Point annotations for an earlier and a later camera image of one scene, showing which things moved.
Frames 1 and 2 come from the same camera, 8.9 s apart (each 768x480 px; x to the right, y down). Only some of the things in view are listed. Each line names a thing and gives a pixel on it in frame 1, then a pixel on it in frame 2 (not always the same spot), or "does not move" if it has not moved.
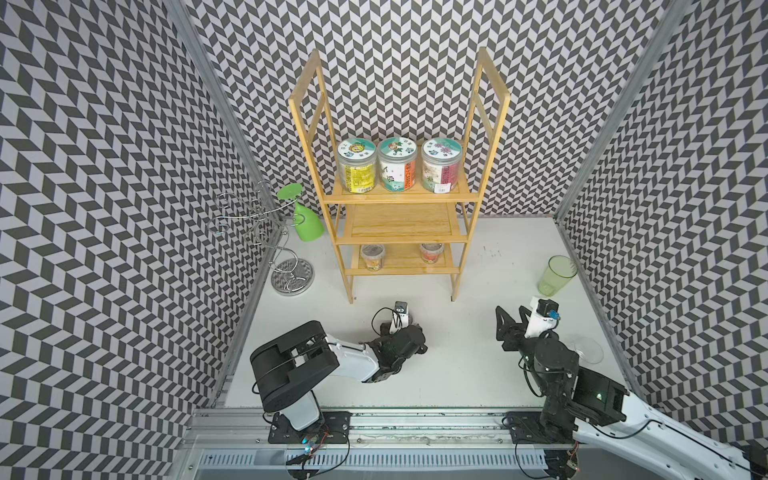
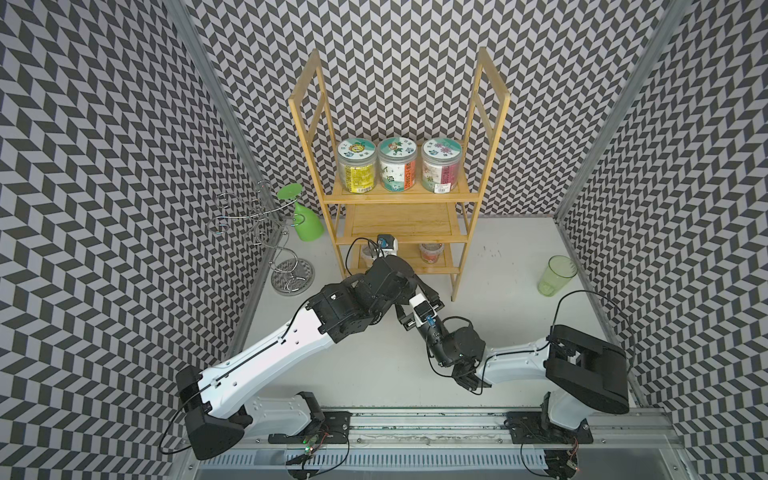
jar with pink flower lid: [441, 160] does not move
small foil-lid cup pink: [430, 251] does not move
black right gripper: [511, 330] to [402, 317]
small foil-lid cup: [373, 256] does not move
